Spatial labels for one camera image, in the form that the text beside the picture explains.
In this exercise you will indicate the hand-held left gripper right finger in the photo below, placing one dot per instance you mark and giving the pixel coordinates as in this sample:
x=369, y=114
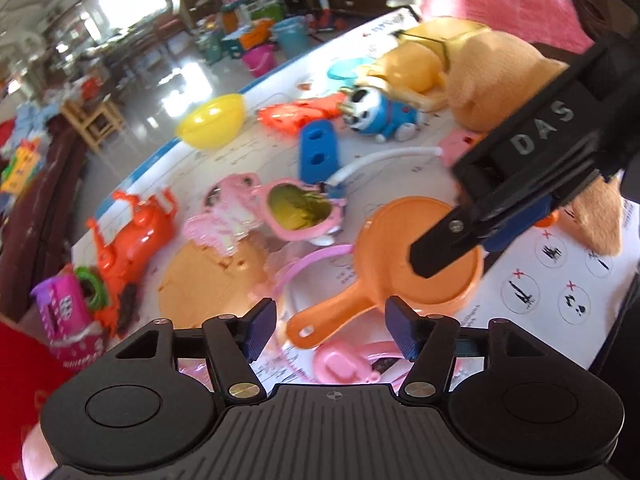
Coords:
x=402, y=327

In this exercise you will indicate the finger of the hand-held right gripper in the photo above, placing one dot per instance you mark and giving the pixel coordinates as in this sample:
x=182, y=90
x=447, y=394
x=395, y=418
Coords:
x=515, y=222
x=445, y=247

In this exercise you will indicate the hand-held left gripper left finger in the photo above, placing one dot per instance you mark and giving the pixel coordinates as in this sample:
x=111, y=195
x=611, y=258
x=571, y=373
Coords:
x=260, y=327

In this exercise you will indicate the orange toy pan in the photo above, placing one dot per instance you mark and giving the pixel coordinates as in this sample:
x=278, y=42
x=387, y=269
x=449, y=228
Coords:
x=385, y=255

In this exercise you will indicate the tan plush dog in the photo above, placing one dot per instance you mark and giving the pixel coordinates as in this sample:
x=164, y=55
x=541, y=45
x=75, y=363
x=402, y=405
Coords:
x=495, y=75

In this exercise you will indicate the peach frilled toy dish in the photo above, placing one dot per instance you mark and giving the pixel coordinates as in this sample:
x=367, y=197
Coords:
x=210, y=280

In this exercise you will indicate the pink toy seat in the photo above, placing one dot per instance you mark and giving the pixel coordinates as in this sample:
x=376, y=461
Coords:
x=337, y=362

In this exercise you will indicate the small pink pig toy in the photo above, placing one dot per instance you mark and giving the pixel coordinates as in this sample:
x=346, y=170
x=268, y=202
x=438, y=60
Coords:
x=457, y=145

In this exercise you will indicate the purple thin headband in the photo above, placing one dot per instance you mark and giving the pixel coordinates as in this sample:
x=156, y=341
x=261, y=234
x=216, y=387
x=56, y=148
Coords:
x=320, y=255

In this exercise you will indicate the white plastic tube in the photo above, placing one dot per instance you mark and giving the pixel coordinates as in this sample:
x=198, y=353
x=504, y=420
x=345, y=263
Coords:
x=380, y=159

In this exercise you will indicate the pink butterfly wing toy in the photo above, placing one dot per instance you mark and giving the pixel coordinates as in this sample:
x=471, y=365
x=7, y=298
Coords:
x=225, y=215

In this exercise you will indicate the pink heart sunglasses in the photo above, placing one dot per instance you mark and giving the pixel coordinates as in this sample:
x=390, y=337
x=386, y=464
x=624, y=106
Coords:
x=300, y=210

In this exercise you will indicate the pink checked blanket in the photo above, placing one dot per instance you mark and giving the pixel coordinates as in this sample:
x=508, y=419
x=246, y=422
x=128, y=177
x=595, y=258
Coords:
x=500, y=0

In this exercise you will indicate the blue robot cat toy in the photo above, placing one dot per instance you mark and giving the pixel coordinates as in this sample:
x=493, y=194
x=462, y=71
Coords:
x=385, y=115

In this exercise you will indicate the blue two-hole toy block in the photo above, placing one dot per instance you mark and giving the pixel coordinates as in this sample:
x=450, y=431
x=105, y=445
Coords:
x=330, y=150

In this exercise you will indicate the yellow toy pitcher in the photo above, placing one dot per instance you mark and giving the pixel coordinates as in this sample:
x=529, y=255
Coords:
x=410, y=67

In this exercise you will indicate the orange toy lobster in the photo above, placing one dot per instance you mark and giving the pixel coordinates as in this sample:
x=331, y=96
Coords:
x=135, y=230

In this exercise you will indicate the pink dotted box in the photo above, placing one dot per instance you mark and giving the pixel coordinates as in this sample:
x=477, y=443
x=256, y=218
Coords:
x=80, y=350

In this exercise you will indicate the small orange plastic toy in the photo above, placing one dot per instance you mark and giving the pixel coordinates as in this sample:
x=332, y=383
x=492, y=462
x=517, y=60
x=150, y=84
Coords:
x=295, y=115

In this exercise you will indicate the purple toy house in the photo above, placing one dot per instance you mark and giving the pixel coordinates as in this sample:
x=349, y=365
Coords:
x=60, y=305

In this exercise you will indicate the cyan plastic bowl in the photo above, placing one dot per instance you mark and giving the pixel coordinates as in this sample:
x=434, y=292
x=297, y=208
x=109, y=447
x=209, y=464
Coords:
x=345, y=67

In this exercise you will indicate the yellow plastic bowl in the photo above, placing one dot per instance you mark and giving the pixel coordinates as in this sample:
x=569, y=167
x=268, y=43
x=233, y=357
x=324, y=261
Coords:
x=210, y=122

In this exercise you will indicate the dark brown sofa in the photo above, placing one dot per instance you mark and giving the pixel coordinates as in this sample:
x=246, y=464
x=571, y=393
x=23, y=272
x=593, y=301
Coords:
x=35, y=240

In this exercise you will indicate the pink plush pig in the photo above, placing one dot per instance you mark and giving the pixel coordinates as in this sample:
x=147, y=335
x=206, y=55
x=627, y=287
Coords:
x=37, y=455

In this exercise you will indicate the teal plastic bucket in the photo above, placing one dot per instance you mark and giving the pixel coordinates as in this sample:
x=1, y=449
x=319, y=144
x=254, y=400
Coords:
x=291, y=37

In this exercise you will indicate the small wooden chair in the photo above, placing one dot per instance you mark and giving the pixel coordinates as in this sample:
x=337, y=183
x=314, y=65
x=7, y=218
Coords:
x=95, y=122

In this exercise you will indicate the pink plastic bucket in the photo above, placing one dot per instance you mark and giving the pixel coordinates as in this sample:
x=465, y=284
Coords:
x=260, y=60

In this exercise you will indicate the orange storage box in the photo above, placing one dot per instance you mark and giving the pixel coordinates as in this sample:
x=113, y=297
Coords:
x=255, y=35

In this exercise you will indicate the colourful toy blocks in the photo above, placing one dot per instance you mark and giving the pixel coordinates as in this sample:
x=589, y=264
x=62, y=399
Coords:
x=22, y=165

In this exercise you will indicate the light blue plush cloth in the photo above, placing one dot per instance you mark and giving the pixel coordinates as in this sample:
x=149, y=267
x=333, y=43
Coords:
x=30, y=120

